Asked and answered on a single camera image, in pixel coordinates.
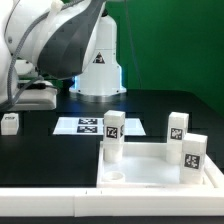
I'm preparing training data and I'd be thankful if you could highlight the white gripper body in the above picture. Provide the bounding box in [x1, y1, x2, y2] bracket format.
[10, 81, 58, 111]

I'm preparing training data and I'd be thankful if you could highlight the white square tabletop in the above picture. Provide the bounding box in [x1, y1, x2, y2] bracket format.
[97, 142, 214, 188]

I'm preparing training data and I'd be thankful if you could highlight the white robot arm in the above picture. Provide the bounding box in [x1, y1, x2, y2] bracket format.
[0, 0, 126, 112]

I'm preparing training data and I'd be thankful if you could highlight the paper sheet with tags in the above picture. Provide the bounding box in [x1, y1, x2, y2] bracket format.
[53, 117, 145, 136]

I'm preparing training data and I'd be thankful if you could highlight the grey arm hose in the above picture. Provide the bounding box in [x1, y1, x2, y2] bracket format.
[0, 0, 84, 111]

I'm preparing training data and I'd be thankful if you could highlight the white L-shaped obstacle wall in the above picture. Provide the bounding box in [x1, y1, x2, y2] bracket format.
[0, 158, 224, 217]

